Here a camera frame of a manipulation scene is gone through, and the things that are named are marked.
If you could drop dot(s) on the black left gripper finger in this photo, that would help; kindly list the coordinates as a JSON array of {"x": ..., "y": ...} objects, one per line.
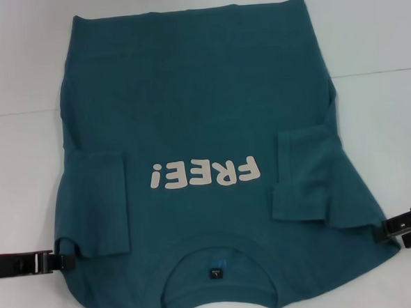
[{"x": 64, "y": 263}]

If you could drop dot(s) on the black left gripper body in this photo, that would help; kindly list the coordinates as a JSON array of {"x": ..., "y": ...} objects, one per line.
[{"x": 17, "y": 264}]

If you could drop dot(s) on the teal FREE print t-shirt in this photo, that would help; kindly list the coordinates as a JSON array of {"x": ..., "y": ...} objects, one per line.
[{"x": 201, "y": 91}]

